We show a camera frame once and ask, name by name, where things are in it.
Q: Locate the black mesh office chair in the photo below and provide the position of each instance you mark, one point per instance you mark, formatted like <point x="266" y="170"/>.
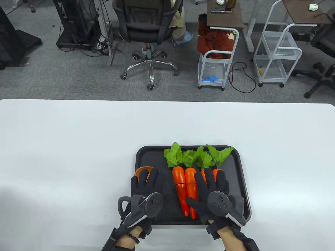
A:
<point x="146" y="23"/>

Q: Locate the blue gloves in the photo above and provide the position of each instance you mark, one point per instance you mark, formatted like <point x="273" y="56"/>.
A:
<point x="210" y="78"/>

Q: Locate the white computer mouse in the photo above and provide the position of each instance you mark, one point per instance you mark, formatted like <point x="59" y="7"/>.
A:
<point x="313" y="7"/>

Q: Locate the black right forearm sensor box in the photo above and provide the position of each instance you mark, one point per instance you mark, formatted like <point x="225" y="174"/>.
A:
<point x="250" y="243"/>

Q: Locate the white cart with bag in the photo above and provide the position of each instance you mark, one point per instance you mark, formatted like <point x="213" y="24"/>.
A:
<point x="212" y="70"/>

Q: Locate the black floor stand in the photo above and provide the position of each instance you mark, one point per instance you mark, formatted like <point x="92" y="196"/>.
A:
<point x="10" y="44"/>

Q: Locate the black plastic tray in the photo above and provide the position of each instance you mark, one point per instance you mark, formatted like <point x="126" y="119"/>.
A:
<point x="154" y="159"/>

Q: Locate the dark office chair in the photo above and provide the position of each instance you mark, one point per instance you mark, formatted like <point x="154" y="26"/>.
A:
<point x="324" y="39"/>

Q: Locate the black rubber band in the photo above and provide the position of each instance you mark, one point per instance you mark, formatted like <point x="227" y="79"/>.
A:
<point x="183" y="184"/>

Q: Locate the small brown desk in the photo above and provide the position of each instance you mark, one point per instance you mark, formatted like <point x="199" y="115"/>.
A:
<point x="225" y="19"/>

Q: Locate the person's right hand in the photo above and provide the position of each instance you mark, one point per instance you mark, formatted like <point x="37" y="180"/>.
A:
<point x="200" y="206"/>

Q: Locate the large brown desk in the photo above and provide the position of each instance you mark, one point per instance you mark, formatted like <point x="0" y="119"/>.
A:
<point x="301" y="13"/>

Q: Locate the white metal frame leg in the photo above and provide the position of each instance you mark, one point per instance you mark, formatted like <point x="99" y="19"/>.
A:
<point x="103" y="26"/>

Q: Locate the blue shoe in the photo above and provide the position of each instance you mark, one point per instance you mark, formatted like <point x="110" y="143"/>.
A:
<point x="146" y="50"/>
<point x="185" y="37"/>

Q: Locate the black left forearm sensor box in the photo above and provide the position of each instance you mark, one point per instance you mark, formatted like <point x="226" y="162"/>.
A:
<point x="111" y="239"/>

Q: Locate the black computer stand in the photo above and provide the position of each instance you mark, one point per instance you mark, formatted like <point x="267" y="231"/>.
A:
<point x="76" y="21"/>

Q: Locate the orange toy carrot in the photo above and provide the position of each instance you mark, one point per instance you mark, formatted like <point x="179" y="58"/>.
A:
<point x="203" y="174"/>
<point x="190" y="177"/>
<point x="178" y="177"/>
<point x="219" y="157"/>

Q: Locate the person's right forearm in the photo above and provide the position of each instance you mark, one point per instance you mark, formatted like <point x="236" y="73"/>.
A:
<point x="230" y="240"/>

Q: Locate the grey left hand controller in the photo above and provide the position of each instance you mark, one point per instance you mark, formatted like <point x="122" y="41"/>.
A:
<point x="153" y="205"/>

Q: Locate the orange bowl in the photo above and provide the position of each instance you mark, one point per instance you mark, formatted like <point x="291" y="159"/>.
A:
<point x="140" y="171"/>

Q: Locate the brown bottle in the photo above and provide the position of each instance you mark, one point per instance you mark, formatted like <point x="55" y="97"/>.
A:
<point x="231" y="2"/>

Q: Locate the red bag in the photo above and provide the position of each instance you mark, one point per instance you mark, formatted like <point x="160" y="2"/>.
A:
<point x="214" y="41"/>

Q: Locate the person's left hand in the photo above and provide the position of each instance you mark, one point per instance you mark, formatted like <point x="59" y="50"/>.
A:
<point x="146" y="183"/>

